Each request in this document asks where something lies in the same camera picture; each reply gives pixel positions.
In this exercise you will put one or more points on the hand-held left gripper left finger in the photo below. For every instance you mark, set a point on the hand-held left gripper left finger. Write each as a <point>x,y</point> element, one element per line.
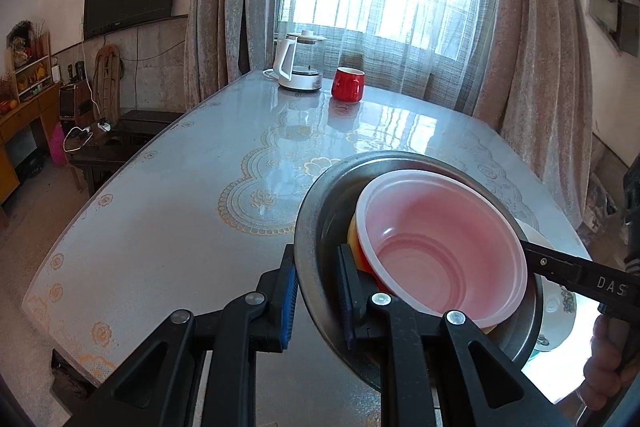
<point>290,302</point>

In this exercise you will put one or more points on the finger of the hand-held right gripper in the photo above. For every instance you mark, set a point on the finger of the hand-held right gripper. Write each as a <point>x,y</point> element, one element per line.
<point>542,257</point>

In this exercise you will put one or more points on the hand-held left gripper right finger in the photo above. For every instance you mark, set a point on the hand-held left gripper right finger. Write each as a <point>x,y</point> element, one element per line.
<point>345,297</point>

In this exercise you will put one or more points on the large white dragon print plate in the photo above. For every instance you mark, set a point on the large white dragon print plate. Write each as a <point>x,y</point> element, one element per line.
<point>557,327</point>

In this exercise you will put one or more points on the stainless steel bowl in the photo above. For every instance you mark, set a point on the stainless steel bowl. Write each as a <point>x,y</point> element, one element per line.
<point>325,217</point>

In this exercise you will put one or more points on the teal plastic plate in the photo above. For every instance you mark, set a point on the teal plastic plate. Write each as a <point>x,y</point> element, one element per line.
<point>537,355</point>

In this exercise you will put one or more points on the red disposable plastic bowl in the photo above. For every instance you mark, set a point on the red disposable plastic bowl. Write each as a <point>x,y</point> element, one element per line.
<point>440,247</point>

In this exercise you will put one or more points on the person's right hand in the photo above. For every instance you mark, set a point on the person's right hand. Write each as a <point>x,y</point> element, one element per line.
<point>600,372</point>

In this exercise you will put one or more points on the beige velvet curtain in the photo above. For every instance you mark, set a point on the beige velvet curtain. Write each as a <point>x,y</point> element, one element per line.
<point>220,7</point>
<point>540,57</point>

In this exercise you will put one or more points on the red mug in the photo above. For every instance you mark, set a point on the red mug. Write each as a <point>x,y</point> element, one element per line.
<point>347,87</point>

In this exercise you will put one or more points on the white electric glass kettle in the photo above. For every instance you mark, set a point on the white electric glass kettle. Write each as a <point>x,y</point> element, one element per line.
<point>300,82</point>

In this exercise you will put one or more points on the dark low table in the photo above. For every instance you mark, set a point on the dark low table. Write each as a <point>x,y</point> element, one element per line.
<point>140,122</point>

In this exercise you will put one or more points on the white sheer curtain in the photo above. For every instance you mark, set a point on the white sheer curtain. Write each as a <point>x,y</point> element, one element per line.
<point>400,52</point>

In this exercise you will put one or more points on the pink bag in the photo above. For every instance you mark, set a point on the pink bag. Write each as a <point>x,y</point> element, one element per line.
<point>57,147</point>

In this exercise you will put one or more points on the brown folded wooden chair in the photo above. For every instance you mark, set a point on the brown folded wooden chair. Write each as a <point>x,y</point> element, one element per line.
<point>107,82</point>

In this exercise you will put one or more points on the black speaker box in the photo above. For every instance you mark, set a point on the black speaker box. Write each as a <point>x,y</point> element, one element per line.
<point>72,102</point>

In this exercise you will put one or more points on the wooden desk cabinet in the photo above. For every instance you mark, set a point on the wooden desk cabinet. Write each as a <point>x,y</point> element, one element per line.
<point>20,127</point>

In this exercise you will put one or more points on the small shelf with ornaments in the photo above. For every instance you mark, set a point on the small shelf with ornaments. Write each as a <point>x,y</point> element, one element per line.
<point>35,77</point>

